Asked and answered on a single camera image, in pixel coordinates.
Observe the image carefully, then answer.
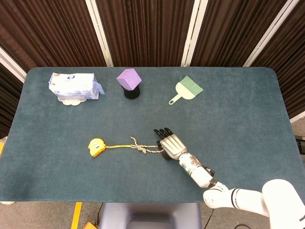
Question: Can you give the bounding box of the yellow tape measure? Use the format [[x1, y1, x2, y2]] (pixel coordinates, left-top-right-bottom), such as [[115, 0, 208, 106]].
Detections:
[[88, 138, 132, 158]]

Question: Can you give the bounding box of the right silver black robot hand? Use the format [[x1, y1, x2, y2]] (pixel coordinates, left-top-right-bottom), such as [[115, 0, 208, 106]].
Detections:
[[153, 127, 188, 161]]

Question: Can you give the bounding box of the white flower-shaped dish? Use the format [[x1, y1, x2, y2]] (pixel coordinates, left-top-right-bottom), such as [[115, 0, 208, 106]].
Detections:
[[59, 97, 87, 106]]

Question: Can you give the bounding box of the black mesh pen holder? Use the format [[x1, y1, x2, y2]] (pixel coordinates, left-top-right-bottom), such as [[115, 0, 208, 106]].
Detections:
[[123, 85, 141, 100]]

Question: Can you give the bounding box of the black floor cable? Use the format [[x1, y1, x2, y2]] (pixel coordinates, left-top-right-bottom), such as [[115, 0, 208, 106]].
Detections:
[[96, 202, 104, 222], [206, 207, 270, 229]]

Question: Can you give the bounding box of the black device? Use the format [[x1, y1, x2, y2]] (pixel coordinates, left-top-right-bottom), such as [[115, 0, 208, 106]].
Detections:
[[295, 135, 305, 154]]

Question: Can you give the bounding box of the purple foam cube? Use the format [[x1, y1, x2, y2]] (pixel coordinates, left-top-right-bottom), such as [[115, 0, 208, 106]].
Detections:
[[116, 68, 142, 91]]

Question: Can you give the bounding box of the yellow plastic strip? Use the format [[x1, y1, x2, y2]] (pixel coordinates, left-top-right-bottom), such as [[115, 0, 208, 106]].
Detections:
[[71, 202, 83, 229]]

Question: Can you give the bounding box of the brown pleated partition panel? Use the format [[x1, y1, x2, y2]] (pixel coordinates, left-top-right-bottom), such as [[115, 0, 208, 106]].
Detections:
[[0, 0, 107, 72], [95, 0, 195, 68], [0, 62, 24, 139], [191, 0, 288, 68], [252, 0, 305, 120]]

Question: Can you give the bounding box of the white tissue pack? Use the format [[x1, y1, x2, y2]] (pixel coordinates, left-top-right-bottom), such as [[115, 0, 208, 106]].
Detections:
[[48, 72, 106, 101]]

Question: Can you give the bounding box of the light green hand brush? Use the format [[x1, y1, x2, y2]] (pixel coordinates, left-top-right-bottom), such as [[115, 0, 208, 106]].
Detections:
[[169, 75, 204, 106]]

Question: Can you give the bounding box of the braided beige rope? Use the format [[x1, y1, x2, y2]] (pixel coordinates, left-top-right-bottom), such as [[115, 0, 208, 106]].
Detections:
[[130, 136, 165, 155]]

